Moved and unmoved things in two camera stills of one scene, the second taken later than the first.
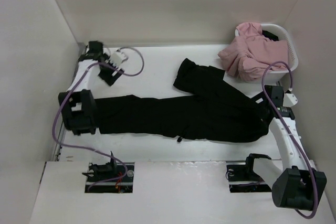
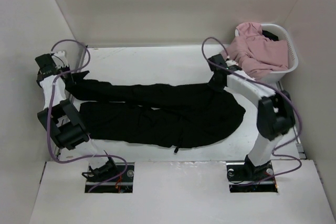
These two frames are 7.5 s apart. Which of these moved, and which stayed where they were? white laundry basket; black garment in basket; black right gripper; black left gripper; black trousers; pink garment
Moved: black trousers; black left gripper; black right gripper
Stayed: black garment in basket; pink garment; white laundry basket
